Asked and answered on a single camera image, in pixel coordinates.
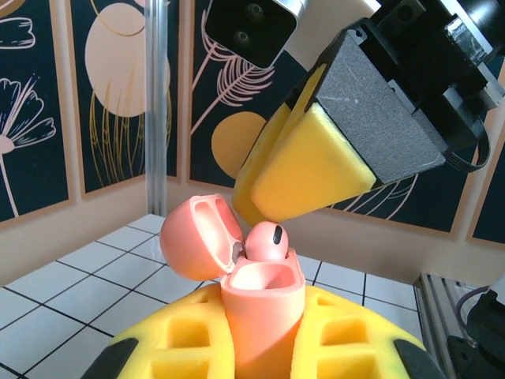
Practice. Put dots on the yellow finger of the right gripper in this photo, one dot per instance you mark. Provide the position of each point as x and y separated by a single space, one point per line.
252 166
315 169

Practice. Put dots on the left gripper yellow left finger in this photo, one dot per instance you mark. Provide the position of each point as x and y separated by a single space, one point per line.
177 339

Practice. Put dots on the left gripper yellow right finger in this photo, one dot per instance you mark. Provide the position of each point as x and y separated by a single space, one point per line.
355 339

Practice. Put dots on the pink earbud charging case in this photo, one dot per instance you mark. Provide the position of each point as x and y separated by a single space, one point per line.
260 316

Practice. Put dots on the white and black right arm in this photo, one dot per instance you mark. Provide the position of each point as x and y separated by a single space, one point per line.
489 327

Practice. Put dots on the long aluminium base rail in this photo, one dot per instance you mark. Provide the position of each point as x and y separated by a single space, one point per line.
438 304

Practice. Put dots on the aluminium frame post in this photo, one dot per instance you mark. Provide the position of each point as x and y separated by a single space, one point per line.
158 118

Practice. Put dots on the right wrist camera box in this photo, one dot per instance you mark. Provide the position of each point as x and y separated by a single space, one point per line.
252 35

